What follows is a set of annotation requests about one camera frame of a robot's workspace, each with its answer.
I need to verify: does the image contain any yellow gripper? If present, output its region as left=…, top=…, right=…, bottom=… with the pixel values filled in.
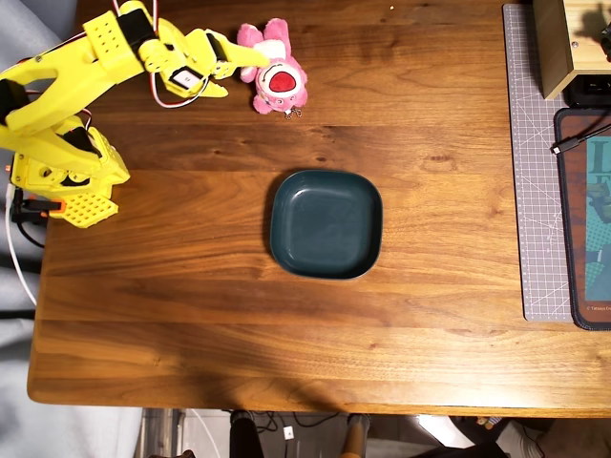
left=188, top=28, right=272, bottom=99

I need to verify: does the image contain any pink strawberry bear plush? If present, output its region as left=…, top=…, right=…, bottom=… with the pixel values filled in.
left=237, top=17, right=309, bottom=120

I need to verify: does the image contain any dark green bowl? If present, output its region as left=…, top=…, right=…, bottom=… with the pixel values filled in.
left=269, top=169, right=384, bottom=281

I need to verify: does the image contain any black orange table clamp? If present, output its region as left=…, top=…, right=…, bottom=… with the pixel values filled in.
left=11, top=188, right=67, bottom=225

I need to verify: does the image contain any light wooden box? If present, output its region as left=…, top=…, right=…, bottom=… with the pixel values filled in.
left=532, top=0, right=611, bottom=100

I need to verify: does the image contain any grey cutting mat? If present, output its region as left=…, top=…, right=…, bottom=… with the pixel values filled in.
left=501, top=3, right=574, bottom=323

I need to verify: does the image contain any black device under box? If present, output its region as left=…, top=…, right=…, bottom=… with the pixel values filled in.
left=562, top=74, right=611, bottom=109

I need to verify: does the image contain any black pole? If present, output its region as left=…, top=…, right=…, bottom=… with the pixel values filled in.
left=229, top=409, right=264, bottom=458

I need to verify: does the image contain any printed mouse pad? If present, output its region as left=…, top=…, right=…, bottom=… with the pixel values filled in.
left=553, top=108, right=611, bottom=331

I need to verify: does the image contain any wooden table leg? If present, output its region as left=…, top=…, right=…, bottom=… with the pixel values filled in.
left=344, top=412, right=371, bottom=458

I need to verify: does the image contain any red white servo wire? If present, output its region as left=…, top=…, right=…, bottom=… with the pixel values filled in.
left=150, top=71, right=212, bottom=110
left=111, top=0, right=159, bottom=23

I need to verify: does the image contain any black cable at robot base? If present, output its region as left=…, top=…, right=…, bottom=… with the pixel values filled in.
left=18, top=221, right=47, bottom=249

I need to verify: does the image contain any white power cable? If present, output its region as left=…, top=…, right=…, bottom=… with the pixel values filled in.
left=4, top=183, right=39, bottom=306

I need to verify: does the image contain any black USB cable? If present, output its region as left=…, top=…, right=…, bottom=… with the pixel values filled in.
left=551, top=121, right=611, bottom=156

